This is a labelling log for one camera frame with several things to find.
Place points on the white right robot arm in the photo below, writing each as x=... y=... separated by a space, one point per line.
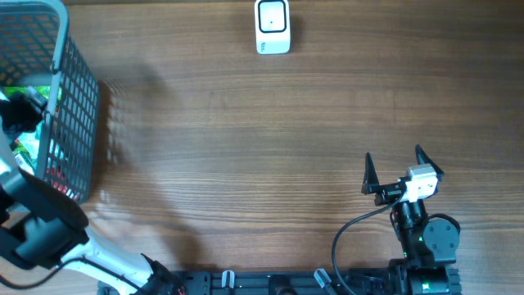
x=429 y=242

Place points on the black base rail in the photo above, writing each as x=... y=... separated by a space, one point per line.
x=319 y=282

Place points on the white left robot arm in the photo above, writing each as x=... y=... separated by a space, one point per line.
x=55 y=234

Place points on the white barcode scanner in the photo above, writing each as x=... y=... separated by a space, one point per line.
x=272 y=26

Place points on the dark grey plastic basket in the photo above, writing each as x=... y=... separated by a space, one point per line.
x=39 y=56

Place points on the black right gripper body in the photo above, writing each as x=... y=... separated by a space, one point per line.
x=388 y=193

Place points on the light blue wet wipes pack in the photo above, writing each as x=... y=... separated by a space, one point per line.
x=27 y=148

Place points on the green snack bag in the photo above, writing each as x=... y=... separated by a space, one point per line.
x=40 y=92

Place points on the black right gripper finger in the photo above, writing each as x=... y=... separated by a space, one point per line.
x=370 y=174
x=423 y=158

